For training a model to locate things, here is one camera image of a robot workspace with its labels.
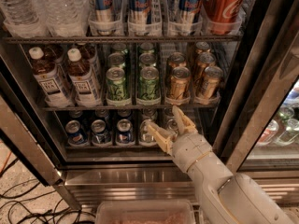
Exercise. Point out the red Coca-Cola can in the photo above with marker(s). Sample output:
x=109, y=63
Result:
x=222, y=15

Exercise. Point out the left Red Bull can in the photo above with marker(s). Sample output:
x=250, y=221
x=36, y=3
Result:
x=104, y=16

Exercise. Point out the middle Red Bull can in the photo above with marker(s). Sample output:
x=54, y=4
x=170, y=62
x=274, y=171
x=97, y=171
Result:
x=139, y=15

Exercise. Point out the left blue Pepsi can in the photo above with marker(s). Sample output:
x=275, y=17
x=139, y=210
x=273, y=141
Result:
x=77, y=137

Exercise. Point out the second row left green can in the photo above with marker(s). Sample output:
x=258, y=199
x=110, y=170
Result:
x=116, y=59

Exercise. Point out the middle blue Pepsi can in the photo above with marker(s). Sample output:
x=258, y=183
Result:
x=100, y=134

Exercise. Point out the front right gold can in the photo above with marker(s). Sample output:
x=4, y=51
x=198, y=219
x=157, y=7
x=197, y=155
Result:
x=209, y=84

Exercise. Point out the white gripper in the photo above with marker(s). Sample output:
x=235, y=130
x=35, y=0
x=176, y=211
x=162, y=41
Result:
x=191, y=147

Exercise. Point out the left clear plastic bin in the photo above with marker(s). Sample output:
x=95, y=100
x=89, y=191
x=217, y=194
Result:
x=145, y=212

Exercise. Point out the tea bottle white cap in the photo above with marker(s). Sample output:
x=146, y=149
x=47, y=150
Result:
x=51, y=79
x=83, y=78

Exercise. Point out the second row green can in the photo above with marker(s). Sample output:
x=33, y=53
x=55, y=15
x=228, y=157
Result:
x=116, y=59
x=147, y=59

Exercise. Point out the blue pepsi can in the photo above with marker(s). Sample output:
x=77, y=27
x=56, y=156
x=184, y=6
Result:
x=124, y=132
x=100, y=134
x=77, y=137

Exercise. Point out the second row gold can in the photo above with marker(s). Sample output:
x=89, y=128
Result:
x=203, y=60
x=175, y=60

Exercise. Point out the glass fridge door right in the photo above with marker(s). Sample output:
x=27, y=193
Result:
x=278, y=76

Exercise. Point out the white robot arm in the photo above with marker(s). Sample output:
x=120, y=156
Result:
x=225, y=198

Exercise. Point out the red bull can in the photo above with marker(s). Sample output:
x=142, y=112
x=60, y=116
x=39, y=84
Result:
x=187, y=15
x=139, y=15
x=104, y=16

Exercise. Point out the silver can shelf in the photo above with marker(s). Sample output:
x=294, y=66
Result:
x=172, y=126
x=145, y=138

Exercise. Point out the left tea bottle white cap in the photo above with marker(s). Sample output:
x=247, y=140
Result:
x=51, y=79

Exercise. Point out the second row right green can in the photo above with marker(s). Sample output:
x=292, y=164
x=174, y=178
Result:
x=147, y=59

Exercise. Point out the water bottle shelf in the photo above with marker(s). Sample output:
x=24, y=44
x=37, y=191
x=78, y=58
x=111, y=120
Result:
x=64, y=17
x=21, y=18

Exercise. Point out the right Red Bull can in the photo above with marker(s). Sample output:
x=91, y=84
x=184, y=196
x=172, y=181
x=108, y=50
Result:
x=187, y=15

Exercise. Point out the left water bottle top shelf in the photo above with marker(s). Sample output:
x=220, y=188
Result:
x=21, y=18

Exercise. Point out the left silver can bottom shelf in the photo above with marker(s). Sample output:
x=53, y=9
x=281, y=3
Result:
x=145, y=138

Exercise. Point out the right blue Pepsi can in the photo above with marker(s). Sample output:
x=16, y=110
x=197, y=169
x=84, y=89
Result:
x=124, y=132

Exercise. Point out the second row right gold can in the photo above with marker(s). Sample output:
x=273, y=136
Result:
x=203, y=60

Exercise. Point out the stainless steel fridge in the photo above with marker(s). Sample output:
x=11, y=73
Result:
x=88, y=176

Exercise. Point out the right silver can bottom shelf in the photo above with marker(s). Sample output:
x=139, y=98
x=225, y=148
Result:
x=172, y=126

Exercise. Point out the second row left gold can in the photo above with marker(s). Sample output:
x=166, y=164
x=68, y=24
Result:
x=175, y=60

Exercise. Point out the front left gold can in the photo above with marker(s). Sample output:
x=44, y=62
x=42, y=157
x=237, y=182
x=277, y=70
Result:
x=178, y=86

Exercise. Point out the right tea bottle white cap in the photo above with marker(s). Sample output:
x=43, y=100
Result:
x=83, y=78

